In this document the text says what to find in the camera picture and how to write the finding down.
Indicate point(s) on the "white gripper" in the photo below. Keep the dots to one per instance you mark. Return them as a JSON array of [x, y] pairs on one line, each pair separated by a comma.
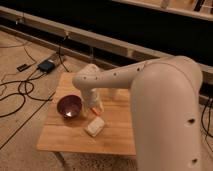
[[91, 98]]

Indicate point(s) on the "dark purple ceramic bowl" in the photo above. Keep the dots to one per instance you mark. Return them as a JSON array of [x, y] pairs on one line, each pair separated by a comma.
[[69, 106]]

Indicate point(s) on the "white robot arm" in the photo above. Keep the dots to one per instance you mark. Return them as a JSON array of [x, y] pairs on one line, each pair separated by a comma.
[[164, 101]]

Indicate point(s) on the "white sponge block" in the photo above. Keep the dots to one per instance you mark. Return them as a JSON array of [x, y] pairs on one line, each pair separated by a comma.
[[95, 126]]

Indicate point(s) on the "wooden table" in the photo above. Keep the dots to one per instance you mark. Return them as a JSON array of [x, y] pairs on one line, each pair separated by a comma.
[[68, 135]]

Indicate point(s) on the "metal table leg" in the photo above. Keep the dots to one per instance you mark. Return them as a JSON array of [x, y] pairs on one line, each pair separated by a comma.
[[60, 158]]

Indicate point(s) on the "black power adapter box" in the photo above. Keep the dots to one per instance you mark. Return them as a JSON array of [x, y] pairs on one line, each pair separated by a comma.
[[46, 66]]

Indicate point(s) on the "small black device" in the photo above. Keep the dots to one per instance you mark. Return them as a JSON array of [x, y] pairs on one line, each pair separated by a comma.
[[23, 67]]

